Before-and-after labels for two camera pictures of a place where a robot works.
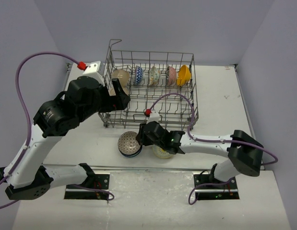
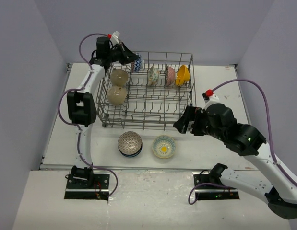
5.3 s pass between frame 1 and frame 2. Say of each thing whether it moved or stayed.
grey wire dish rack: stayed
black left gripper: moved
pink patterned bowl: stayed
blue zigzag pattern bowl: moved
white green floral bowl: stayed
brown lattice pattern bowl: stayed
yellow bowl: stayed
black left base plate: stayed
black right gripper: moved
